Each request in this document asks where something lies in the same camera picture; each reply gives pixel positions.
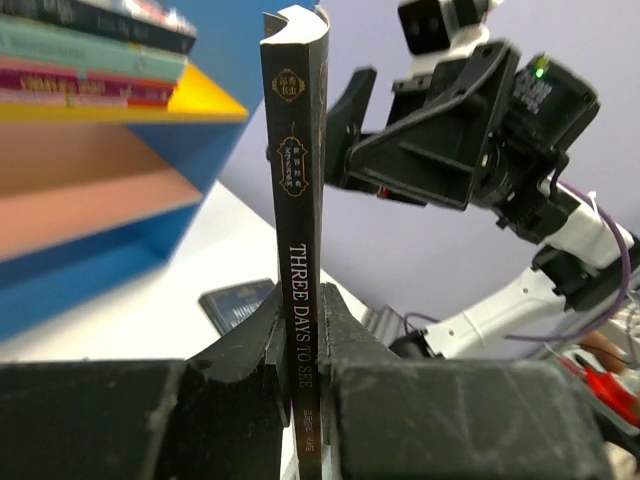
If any Three Days To See book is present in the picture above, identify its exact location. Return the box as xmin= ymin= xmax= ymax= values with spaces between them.
xmin=260 ymin=5 xmax=329 ymax=479

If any Nineteen Eighty-Four blue book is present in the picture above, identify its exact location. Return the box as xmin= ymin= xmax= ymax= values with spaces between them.
xmin=198 ymin=278 xmax=274 ymax=336

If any blue yellow wooden bookshelf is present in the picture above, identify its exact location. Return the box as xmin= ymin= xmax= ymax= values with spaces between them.
xmin=1 ymin=1 xmax=282 ymax=339

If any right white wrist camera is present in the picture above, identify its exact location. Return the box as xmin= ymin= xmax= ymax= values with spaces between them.
xmin=397 ymin=0 xmax=502 ymax=78

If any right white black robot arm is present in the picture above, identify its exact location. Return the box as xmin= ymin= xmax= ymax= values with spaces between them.
xmin=325 ymin=40 xmax=639 ymax=359

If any red spine book in stack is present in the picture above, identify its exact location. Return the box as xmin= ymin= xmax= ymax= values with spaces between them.
xmin=1 ymin=56 xmax=176 ymax=108

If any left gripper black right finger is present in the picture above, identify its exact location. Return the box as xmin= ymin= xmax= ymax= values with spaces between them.
xmin=319 ymin=282 xmax=400 ymax=479

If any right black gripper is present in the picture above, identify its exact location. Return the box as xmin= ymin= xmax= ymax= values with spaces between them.
xmin=324 ymin=41 xmax=600 ymax=244

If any aluminium rail frame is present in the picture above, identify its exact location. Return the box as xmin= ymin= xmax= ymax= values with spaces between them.
xmin=361 ymin=305 xmax=410 ymax=347

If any green spine book in stack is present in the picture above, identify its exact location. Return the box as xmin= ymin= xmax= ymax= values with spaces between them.
xmin=1 ymin=15 xmax=188 ymax=83

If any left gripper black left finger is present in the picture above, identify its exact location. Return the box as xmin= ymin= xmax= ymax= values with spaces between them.
xmin=164 ymin=287 xmax=290 ymax=479

